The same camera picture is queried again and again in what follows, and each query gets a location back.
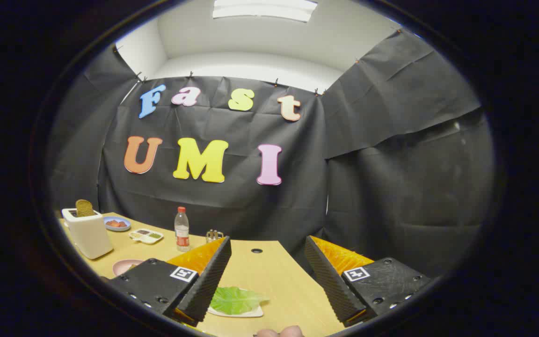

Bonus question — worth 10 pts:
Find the clear red-capped water bottle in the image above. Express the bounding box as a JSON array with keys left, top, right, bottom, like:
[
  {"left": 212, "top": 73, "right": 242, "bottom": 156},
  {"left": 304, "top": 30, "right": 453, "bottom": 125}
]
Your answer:
[{"left": 175, "top": 206, "right": 190, "bottom": 252}]

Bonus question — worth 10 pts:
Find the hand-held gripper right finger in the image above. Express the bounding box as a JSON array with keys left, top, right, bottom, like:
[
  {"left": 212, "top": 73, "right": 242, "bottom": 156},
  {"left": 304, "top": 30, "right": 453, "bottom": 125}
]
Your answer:
[{"left": 304, "top": 235, "right": 433, "bottom": 327}]

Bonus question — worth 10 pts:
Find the white square plate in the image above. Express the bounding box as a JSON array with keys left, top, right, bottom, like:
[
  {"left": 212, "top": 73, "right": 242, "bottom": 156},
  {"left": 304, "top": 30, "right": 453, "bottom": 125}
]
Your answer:
[{"left": 206, "top": 286, "right": 264, "bottom": 318}]

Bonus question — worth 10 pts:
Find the white sectioned condiment dish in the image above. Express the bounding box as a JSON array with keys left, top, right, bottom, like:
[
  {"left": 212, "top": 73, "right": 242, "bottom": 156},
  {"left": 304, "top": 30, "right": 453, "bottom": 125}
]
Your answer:
[{"left": 128, "top": 228, "right": 164, "bottom": 245}]

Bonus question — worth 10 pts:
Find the brown bread slice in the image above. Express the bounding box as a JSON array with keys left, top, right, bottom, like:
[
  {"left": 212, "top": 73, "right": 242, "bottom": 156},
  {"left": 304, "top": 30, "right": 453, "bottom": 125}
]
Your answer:
[{"left": 75, "top": 199, "right": 96, "bottom": 218}]

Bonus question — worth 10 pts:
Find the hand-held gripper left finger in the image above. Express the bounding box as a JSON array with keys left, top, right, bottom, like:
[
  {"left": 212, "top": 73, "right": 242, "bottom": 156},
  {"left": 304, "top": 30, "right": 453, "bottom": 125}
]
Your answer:
[{"left": 109, "top": 236, "right": 233, "bottom": 327}]

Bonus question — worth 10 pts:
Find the green lettuce leaf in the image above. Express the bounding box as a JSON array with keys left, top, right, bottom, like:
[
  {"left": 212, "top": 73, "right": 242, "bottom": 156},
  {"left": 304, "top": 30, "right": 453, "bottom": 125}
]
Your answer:
[{"left": 210, "top": 286, "right": 270, "bottom": 315}]

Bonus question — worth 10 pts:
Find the pink plate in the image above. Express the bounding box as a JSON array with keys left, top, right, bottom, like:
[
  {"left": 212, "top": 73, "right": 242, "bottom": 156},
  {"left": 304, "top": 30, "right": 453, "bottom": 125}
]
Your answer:
[{"left": 112, "top": 259, "right": 145, "bottom": 278}]

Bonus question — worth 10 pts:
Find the blue plate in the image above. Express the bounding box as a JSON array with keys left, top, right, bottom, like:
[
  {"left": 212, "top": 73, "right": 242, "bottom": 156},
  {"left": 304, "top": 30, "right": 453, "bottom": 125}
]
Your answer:
[{"left": 103, "top": 216, "right": 131, "bottom": 232}]

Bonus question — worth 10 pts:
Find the white toaster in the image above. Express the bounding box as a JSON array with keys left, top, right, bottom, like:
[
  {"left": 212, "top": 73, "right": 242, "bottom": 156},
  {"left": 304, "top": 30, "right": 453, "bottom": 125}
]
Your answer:
[{"left": 62, "top": 207, "right": 114, "bottom": 260}]

